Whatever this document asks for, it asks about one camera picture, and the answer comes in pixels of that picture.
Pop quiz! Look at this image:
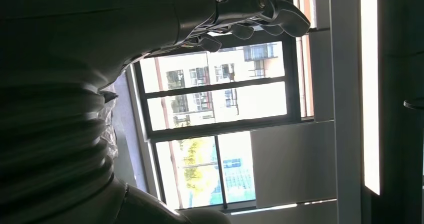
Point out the long ceiling light strip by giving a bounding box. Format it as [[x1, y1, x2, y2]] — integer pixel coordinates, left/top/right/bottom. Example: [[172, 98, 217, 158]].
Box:
[[360, 0, 382, 196]]

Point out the black hanging cable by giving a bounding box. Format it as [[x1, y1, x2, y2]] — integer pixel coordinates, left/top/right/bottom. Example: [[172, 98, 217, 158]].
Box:
[[403, 98, 424, 110]]

